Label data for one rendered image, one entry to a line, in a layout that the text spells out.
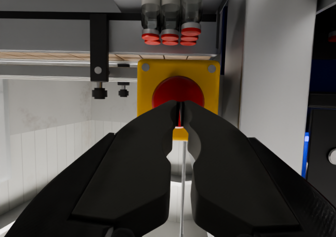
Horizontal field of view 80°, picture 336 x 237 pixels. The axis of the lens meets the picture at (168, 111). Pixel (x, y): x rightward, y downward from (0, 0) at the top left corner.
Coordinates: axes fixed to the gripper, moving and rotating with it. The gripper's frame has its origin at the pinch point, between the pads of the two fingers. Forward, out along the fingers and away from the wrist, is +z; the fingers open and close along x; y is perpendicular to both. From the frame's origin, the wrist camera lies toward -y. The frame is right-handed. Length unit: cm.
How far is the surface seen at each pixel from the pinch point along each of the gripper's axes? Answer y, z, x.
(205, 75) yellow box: 0.1, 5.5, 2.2
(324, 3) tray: -5.2, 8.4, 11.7
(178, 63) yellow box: -0.7, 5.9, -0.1
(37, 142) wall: 190, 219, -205
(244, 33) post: -2.9, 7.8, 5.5
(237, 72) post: 0.5, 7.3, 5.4
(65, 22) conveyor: -2.2, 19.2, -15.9
